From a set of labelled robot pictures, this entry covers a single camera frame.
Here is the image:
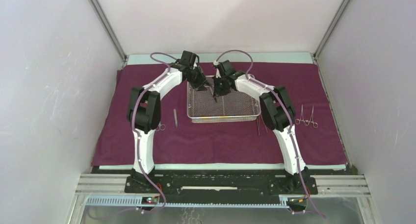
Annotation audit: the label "steel scalpel handle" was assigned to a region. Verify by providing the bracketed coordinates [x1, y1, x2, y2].
[173, 109, 178, 128]

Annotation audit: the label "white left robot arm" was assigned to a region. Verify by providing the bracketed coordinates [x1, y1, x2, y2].
[127, 50, 208, 193]

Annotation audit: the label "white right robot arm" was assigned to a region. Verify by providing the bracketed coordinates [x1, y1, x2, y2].
[213, 60, 309, 194]

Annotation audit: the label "large steel ring scissors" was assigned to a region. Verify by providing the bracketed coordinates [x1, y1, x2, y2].
[157, 123, 166, 131]

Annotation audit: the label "metal mesh instrument tray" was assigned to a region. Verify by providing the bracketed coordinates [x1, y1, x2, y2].
[186, 75, 261, 123]

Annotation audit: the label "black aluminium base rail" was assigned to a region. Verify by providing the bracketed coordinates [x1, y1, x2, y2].
[70, 172, 372, 218]

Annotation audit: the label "steel surgical forceps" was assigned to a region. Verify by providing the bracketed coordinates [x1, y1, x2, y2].
[309, 105, 319, 128]

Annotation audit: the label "magenta surgical wrap cloth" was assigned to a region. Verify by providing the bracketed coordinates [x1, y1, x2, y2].
[92, 62, 347, 166]

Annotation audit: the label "steel hemostat clamp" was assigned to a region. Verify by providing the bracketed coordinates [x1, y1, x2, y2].
[295, 105, 309, 126]

